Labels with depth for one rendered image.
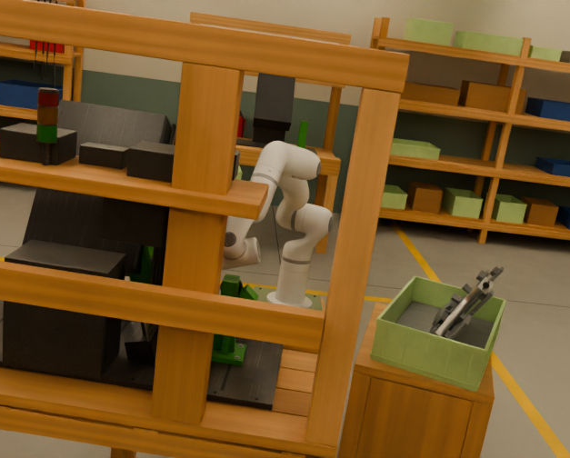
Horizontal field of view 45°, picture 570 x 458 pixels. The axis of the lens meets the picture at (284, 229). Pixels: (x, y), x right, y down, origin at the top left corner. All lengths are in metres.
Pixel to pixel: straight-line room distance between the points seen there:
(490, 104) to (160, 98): 3.53
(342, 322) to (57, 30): 1.01
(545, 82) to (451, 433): 6.07
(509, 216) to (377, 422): 5.38
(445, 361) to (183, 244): 1.23
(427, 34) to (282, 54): 5.68
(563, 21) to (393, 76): 6.75
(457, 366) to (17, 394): 1.50
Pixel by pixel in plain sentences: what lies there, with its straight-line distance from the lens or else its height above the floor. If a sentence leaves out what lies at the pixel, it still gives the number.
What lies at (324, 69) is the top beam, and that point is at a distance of 1.65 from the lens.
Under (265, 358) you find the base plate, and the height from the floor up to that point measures 0.90.
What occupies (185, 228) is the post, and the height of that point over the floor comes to 1.44.
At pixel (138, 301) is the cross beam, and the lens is 1.80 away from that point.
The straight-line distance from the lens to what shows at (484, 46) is 7.46.
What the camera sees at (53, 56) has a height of 1.39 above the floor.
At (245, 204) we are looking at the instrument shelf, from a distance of 1.67.
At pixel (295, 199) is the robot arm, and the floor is 1.36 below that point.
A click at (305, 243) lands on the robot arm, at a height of 1.16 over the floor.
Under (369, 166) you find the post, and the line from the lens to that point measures 1.68.
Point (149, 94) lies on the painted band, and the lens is 7.72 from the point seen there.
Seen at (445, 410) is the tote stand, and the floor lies 0.69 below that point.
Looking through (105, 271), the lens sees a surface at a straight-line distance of 1.99.
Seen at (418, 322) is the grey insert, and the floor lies 0.85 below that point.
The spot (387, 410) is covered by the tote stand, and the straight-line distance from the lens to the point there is 2.71.
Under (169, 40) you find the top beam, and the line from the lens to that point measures 1.70.
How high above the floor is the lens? 1.96
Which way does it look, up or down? 16 degrees down
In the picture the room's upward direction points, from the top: 8 degrees clockwise
